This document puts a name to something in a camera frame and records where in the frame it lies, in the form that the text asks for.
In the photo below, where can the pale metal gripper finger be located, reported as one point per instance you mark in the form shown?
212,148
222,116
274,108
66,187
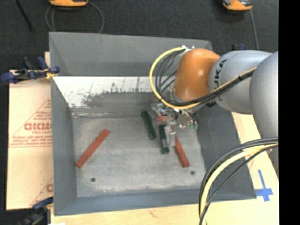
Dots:
167,132
173,138

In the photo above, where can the dark green flat block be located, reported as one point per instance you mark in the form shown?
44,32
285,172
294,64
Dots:
162,146
149,125

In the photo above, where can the red-brown flat block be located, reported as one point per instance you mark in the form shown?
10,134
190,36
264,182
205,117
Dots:
93,147
182,156

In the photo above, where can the grey metal bin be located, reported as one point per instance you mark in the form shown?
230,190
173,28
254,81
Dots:
131,158

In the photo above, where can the brown cardboard board red print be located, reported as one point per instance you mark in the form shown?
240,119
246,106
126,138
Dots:
25,153

